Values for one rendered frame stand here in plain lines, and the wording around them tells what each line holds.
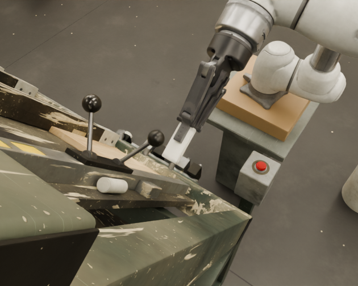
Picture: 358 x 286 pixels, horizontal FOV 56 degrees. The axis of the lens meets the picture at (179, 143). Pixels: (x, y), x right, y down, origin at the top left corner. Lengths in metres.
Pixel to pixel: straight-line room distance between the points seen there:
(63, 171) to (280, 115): 1.24
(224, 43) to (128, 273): 0.42
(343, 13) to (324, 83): 0.92
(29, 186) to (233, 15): 0.49
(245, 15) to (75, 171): 0.39
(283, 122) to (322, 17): 1.06
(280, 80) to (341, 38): 0.96
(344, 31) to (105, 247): 0.49
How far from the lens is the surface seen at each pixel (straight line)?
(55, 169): 0.57
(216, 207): 1.27
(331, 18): 0.62
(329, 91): 1.57
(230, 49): 0.58
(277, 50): 1.55
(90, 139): 0.66
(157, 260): 0.32
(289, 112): 1.69
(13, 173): 0.17
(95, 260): 0.26
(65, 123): 1.13
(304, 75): 1.53
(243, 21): 0.60
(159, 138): 0.72
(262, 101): 1.67
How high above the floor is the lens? 2.03
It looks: 54 degrees down
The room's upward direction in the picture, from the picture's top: straight up
